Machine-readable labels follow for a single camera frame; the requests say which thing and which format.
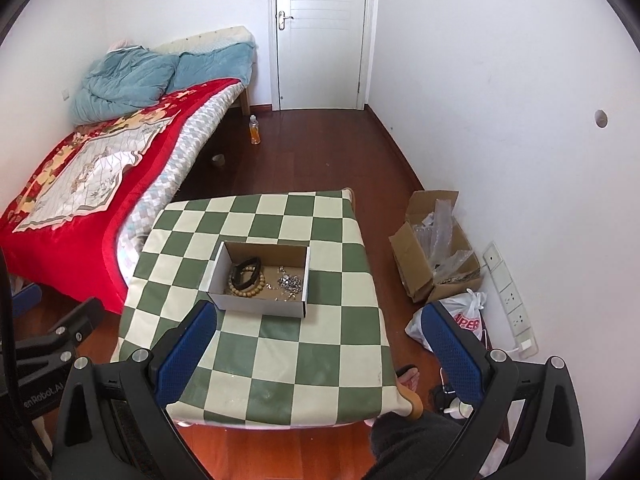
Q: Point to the green checkered tablecloth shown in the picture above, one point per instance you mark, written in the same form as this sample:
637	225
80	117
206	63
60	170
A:
260	360

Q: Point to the person's foot in slipper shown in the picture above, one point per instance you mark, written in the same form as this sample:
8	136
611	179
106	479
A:
411	392

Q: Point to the wooden bed frame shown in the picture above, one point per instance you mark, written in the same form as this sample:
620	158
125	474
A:
244	102

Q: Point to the red printed blanket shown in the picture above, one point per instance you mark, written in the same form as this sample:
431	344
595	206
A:
75	220

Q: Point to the brown cardboard box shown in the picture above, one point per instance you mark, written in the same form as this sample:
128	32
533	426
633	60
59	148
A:
412	255

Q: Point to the white door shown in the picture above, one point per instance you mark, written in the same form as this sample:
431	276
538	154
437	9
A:
322	35

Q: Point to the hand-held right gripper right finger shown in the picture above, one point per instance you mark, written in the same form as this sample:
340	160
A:
450	355

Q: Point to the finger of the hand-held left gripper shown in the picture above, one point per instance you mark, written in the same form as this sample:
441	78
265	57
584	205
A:
75	320
26	299

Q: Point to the white cardboard box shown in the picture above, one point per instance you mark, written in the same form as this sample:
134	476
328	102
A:
260	305

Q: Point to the clear bubble wrap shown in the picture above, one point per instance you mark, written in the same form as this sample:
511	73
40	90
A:
442	240

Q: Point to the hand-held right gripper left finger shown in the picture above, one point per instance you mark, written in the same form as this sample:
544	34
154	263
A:
185	355

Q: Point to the blue quilt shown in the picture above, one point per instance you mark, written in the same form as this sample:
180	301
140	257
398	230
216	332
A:
125	80

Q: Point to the orange liquid bottle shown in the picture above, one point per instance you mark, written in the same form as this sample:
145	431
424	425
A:
255	131

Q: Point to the pale patchwork bed sheet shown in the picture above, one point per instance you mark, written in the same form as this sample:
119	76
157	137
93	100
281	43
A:
170	170

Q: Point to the person's dark trouser leg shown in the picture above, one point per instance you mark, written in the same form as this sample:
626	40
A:
415	445

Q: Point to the dark green bangle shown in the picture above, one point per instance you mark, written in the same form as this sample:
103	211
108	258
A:
247	266

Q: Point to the white wall socket strip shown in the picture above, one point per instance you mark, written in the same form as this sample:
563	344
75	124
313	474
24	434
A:
510	300

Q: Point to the white plastic bag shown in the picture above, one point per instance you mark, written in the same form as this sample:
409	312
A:
465	312

